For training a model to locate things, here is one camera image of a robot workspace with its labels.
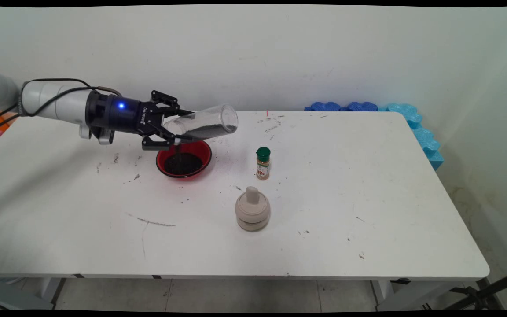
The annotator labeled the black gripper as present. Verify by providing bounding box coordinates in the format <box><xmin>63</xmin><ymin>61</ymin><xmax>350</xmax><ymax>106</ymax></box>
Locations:
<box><xmin>85</xmin><ymin>90</ymin><xmax>195</xmax><ymax>151</ymax></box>

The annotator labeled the clear plastic jar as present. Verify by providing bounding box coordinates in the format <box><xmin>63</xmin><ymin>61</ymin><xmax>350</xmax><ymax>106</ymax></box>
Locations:
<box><xmin>163</xmin><ymin>104</ymin><xmax>239</xmax><ymax>142</ymax></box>

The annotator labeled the red plastic bowl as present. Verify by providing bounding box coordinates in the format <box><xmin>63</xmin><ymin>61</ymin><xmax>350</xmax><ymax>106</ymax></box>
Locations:
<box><xmin>156</xmin><ymin>140</ymin><xmax>213</xmax><ymax>179</ymax></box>

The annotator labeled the spice bottle green cap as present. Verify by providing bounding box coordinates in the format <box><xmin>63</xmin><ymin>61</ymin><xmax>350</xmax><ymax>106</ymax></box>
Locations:
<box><xmin>256</xmin><ymin>147</ymin><xmax>272</xmax><ymax>181</ymax></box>

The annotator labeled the white table leg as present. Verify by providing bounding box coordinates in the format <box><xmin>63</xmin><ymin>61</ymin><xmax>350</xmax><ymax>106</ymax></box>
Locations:
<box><xmin>38</xmin><ymin>277</ymin><xmax>68</xmax><ymax>310</ymax></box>

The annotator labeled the light blue foam mat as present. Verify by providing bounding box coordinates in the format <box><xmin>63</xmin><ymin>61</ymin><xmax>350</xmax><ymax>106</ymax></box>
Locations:
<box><xmin>378</xmin><ymin>103</ymin><xmax>444</xmax><ymax>170</ymax></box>

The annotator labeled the black tripod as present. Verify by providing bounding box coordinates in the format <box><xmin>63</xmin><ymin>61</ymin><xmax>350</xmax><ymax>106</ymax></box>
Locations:
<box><xmin>421</xmin><ymin>267</ymin><xmax>507</xmax><ymax>311</ymax></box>

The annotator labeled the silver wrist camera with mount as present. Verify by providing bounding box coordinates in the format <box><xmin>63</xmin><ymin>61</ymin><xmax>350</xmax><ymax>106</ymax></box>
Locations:
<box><xmin>79</xmin><ymin>123</ymin><xmax>115</xmax><ymax>146</ymax></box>

